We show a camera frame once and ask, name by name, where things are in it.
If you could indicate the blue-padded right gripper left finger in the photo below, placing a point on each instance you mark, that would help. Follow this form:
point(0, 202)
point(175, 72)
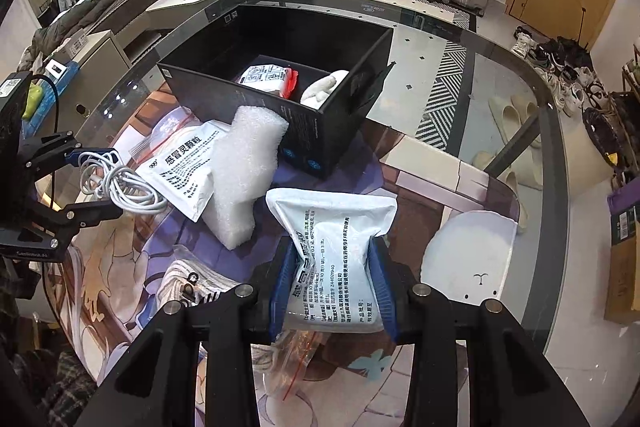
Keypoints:
point(286, 261)

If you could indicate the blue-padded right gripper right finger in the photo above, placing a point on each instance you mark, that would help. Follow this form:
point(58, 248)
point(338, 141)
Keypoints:
point(382, 271)

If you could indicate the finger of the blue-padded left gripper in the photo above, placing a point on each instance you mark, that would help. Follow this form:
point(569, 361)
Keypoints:
point(85, 155)
point(90, 214)

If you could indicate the white medicine pouch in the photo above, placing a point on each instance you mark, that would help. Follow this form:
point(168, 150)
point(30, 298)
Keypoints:
point(181, 168)
point(331, 232)

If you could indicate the adidas bag with rope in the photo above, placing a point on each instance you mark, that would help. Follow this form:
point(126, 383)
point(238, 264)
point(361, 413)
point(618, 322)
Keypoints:
point(190, 282)

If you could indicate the white foam wrap block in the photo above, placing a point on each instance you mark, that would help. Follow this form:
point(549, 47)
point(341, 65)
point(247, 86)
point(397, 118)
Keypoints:
point(244, 162)

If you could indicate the small red-white packet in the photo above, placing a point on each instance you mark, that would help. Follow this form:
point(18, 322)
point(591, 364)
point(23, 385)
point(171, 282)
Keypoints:
point(271, 78)

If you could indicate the black storage box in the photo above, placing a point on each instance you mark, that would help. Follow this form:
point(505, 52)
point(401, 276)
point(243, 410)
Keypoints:
point(319, 71)

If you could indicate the cardboard box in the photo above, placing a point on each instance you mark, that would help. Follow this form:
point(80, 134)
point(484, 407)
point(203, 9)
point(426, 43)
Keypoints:
point(622, 301)

